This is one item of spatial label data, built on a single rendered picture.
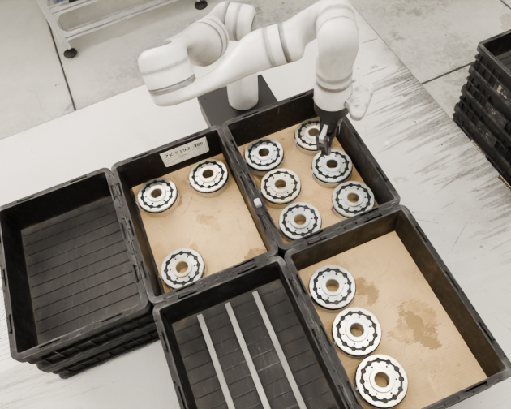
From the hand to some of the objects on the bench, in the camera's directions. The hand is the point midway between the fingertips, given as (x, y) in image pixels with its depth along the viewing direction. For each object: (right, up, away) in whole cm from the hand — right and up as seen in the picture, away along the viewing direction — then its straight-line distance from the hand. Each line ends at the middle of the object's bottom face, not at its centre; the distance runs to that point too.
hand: (330, 139), depth 109 cm
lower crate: (-58, -37, +20) cm, 72 cm away
